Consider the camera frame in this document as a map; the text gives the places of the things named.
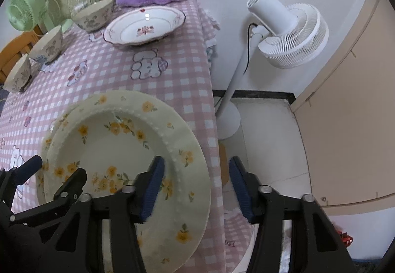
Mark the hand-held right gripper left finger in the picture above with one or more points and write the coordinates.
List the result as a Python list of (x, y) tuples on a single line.
[(152, 189)]

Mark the yellow floral plate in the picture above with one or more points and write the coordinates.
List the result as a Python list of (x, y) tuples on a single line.
[(117, 149)]

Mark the small red object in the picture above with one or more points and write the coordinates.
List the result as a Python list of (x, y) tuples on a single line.
[(345, 237)]

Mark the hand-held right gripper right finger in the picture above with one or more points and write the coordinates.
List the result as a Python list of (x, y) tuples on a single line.
[(240, 189)]

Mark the green desk fan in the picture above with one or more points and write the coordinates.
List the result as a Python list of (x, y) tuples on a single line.
[(23, 10)]

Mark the white standing fan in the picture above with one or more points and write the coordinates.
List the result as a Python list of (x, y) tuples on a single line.
[(287, 32)]

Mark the glass mug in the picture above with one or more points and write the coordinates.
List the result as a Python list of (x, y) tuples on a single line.
[(80, 7)]

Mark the pink checked tablecloth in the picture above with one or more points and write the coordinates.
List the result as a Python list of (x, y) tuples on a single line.
[(123, 75)]

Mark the pink rimmed white plate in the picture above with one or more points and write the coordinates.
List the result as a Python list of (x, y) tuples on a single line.
[(145, 24)]

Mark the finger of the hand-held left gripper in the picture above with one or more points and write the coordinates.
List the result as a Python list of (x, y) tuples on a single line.
[(31, 165), (74, 182)]

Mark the beige door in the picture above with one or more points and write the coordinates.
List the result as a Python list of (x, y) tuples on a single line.
[(348, 112)]

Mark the wooden chair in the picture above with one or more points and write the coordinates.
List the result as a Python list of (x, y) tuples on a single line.
[(12, 50)]

